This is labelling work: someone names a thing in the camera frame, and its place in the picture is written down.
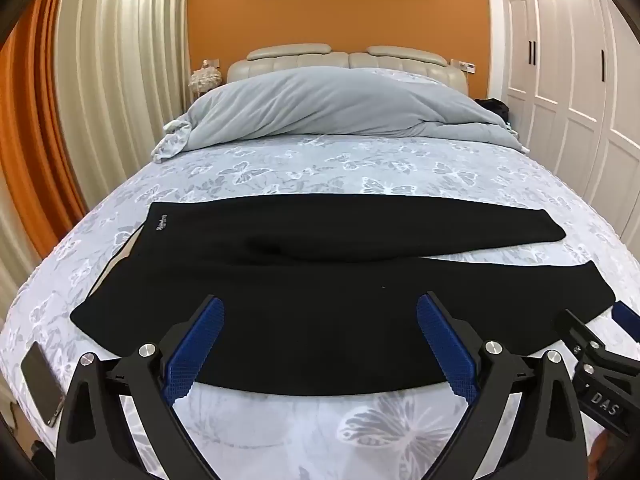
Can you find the cream leather headboard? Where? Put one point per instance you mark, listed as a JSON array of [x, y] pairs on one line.
[[350, 57]]

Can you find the butterfly print bed sheet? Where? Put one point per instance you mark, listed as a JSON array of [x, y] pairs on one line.
[[310, 165]]

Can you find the white flower decoration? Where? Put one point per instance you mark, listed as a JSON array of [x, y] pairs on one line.
[[205, 79]]

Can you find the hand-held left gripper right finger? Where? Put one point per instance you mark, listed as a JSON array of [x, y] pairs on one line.
[[445, 345]]

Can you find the white wall switch panel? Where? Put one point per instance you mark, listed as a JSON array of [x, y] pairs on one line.
[[462, 65]]

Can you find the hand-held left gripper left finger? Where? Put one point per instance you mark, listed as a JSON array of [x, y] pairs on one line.
[[200, 340]]

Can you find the black pants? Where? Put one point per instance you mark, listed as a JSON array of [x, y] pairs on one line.
[[325, 310]]

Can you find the grey duvet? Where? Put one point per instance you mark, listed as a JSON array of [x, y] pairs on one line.
[[320, 105]]

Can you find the orange curtain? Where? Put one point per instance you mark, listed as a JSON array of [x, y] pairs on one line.
[[30, 125]]

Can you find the dark bag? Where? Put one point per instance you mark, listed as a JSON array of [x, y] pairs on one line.
[[495, 109]]

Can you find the white wardrobe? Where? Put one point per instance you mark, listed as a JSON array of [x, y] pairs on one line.
[[565, 75]]

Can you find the black smartphone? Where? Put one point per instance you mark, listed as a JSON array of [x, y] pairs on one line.
[[42, 385]]

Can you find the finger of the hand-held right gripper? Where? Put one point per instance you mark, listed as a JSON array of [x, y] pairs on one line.
[[627, 317], [582, 332]]

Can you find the white curtain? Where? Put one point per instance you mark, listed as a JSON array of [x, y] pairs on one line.
[[120, 60]]

